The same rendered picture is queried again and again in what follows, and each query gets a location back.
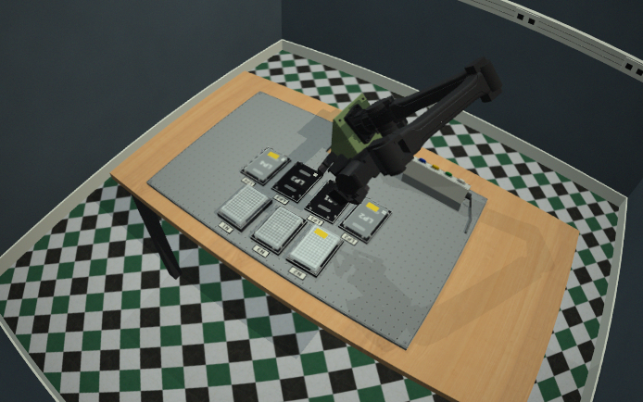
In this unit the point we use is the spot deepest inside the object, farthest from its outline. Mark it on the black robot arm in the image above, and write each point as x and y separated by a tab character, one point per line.
398	136

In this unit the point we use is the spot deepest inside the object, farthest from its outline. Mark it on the grey button panel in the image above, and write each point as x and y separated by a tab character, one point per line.
444	187

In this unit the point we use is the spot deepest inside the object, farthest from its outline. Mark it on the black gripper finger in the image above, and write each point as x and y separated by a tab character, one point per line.
321	170
354	202

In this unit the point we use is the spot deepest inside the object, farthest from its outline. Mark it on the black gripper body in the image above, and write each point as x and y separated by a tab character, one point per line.
337	162

